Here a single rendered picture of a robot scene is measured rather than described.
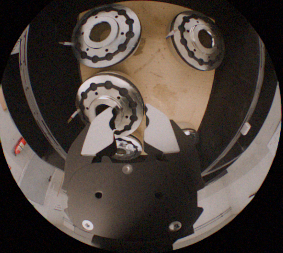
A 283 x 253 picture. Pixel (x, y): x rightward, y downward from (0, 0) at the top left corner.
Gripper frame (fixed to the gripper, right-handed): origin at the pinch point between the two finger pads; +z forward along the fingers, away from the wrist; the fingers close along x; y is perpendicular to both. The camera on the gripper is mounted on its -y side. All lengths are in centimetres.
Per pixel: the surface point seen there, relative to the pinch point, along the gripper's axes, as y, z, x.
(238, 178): 242, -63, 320
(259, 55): -10.9, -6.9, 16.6
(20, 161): 109, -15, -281
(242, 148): 19, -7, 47
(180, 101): 1.2, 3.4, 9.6
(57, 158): 18.9, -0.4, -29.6
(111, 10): -14.2, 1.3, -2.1
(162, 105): 2.1, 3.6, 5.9
